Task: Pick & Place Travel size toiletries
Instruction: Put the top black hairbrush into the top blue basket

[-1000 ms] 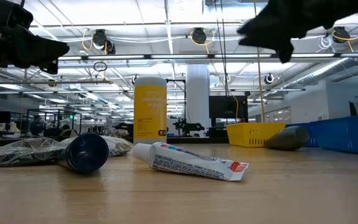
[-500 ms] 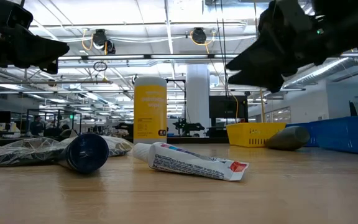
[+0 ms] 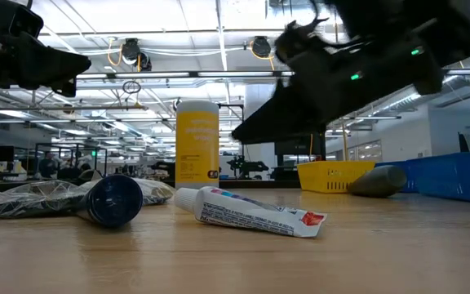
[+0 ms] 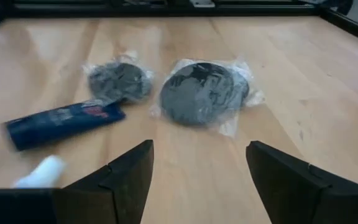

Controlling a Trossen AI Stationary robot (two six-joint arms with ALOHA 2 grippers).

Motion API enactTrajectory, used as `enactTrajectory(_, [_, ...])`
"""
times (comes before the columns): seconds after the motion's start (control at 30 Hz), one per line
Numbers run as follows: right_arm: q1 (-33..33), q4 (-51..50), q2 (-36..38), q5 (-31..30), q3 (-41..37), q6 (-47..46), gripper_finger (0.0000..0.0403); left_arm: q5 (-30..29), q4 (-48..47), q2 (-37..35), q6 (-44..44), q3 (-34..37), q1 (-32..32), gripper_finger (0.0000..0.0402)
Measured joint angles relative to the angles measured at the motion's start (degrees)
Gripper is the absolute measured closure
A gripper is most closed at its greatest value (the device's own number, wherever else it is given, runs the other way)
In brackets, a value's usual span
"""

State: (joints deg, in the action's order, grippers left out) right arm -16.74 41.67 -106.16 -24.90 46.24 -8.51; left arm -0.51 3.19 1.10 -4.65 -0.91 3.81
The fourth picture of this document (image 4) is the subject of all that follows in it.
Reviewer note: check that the black disc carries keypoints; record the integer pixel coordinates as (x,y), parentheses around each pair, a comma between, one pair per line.
(197,93)
(120,82)

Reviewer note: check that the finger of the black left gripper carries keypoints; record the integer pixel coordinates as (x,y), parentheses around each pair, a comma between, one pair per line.
(291,186)
(123,186)

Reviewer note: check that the silver frame plate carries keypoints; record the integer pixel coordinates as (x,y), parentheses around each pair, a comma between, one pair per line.
(202,3)

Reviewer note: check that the white toothpaste tube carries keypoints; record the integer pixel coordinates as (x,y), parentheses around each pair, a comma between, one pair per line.
(40,175)

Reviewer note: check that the dark blue toiletry tube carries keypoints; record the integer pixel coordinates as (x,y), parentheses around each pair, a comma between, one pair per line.
(64,126)

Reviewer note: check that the black aluminium table frame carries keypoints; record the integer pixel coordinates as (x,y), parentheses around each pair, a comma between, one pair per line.
(166,9)

